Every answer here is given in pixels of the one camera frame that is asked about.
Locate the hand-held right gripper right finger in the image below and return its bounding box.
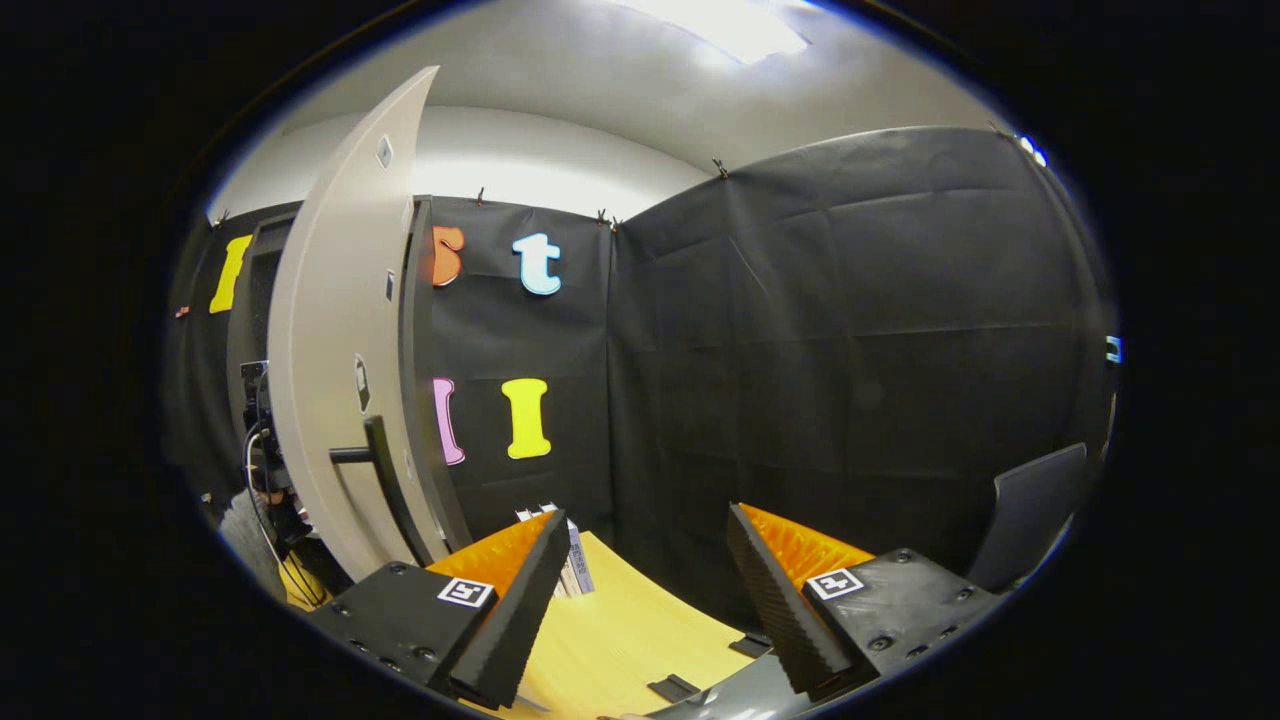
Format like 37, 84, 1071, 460
726, 502, 1004, 701

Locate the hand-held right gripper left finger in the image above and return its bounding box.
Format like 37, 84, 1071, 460
308, 508, 571, 711

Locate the beige cabinet door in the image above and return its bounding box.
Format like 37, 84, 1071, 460
267, 65, 451, 583

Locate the black door handle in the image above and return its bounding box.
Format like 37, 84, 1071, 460
330, 415, 436, 566

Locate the book with white cover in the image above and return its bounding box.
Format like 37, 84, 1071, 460
515, 503, 576, 599

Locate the book with purple cover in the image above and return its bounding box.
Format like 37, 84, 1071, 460
566, 518, 597, 599

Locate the black backdrop cloth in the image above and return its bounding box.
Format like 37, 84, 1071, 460
165, 125, 1116, 621

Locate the long ceiling light panel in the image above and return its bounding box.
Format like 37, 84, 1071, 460
610, 0, 811, 63

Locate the white camera cable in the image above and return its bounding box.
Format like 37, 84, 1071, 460
245, 428, 331, 608

